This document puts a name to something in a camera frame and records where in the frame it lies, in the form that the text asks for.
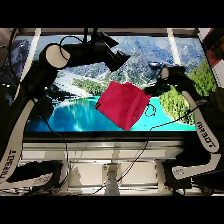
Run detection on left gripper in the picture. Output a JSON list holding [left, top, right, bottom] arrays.
[[79, 42, 116, 67]]

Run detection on red shorts with black stripes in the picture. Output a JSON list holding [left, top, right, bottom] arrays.
[[94, 80, 153, 131]]

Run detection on heap of clothes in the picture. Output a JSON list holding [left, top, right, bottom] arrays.
[[201, 28, 224, 88]]

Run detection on brown garment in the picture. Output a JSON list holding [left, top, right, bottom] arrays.
[[209, 87, 224, 114]]

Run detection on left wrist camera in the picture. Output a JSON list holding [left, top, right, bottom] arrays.
[[82, 28, 120, 48]]

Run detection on silver frame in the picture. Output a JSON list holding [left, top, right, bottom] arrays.
[[0, 138, 224, 197]]

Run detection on black cable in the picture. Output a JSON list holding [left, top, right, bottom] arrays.
[[93, 103, 204, 195], [31, 98, 71, 191]]

